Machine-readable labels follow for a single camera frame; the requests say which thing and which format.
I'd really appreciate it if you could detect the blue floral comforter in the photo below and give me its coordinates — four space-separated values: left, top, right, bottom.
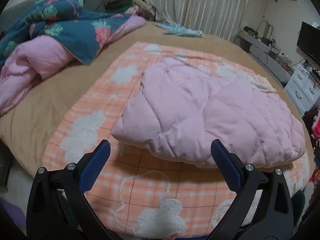
1 0 145 114

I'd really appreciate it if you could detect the pink quilted jacket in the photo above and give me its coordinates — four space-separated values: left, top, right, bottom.
111 57 305 168

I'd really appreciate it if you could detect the light blue garment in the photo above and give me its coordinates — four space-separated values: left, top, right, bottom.
155 22 203 38

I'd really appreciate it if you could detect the grey pillow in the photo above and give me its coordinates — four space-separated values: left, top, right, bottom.
1 0 104 25

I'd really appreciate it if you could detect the white striped curtain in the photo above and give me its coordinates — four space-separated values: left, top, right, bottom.
144 0 248 42

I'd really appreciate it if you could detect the pink cartoon towel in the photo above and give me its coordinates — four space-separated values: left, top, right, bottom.
311 112 320 140

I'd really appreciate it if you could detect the black flat television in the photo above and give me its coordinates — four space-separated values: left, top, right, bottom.
297 22 320 64

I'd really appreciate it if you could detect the orange plaid fleece blanket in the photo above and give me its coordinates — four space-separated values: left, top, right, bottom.
42 42 311 238

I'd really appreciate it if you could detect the white drawer chest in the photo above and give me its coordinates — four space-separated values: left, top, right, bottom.
284 63 320 116

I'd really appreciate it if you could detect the tan bed sheet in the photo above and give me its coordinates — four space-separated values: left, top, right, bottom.
1 22 301 176

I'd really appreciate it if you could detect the pile of clothes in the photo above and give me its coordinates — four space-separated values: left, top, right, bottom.
104 0 156 21

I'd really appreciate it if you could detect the grey wall shelf unit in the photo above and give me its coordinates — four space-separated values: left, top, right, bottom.
238 30 291 87

